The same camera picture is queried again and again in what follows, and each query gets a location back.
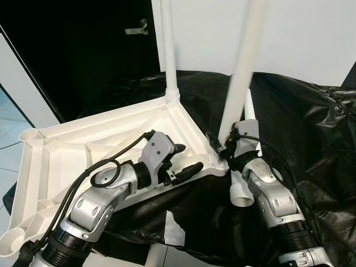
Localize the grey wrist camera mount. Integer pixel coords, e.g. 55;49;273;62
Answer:
141;131;174;174
234;121;259;159

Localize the white plastic table leg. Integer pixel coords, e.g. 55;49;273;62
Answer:
157;0;181;102
243;90;262;156
217;0;269;146
230;170;252;208

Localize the white table pedestal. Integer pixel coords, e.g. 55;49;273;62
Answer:
146;245;167;267

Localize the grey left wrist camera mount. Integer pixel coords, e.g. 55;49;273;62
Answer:
141;131;174;174

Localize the dark grey frame post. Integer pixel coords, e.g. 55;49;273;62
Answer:
340;61;356;90

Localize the black door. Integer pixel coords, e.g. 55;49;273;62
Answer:
0;0;167;123

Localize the silver door handle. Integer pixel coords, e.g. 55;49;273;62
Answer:
124;19;148;36

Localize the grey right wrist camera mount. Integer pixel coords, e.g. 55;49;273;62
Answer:
234;121;259;159

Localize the black table cloth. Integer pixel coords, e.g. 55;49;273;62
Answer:
3;70;356;265

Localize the white plastic table top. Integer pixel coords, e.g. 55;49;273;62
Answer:
0;92;230;262

